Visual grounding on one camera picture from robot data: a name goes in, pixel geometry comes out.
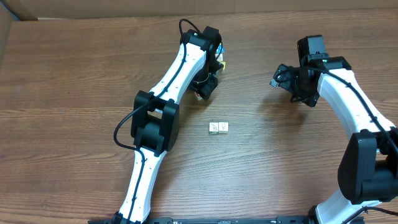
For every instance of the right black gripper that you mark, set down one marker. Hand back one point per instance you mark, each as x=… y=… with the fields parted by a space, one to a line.
x=311 y=96

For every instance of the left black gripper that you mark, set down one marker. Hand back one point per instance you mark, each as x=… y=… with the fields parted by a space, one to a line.
x=204 y=88

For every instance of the green sided wooden block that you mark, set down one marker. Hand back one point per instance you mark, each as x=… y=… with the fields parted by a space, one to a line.
x=214 y=127

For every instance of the plain deer wooden block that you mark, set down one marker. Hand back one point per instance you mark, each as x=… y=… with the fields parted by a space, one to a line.
x=223 y=127

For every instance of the red I wooden block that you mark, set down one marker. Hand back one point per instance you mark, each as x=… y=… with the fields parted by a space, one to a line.
x=199 y=98

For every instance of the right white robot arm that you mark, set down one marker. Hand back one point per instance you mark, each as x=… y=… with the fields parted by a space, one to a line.
x=367 y=174

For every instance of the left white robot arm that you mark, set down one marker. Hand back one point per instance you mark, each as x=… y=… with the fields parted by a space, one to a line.
x=155 y=116

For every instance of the yellow O wooden block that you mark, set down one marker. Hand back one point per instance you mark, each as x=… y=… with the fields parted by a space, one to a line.
x=223 y=65

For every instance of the plain engraved wooden block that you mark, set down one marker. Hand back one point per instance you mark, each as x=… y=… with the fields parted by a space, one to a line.
x=220 y=58

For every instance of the blue X wooden block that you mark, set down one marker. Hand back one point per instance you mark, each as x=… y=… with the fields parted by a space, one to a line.
x=220 y=49

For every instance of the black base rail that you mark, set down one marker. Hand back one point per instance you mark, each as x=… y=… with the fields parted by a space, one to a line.
x=278 y=220

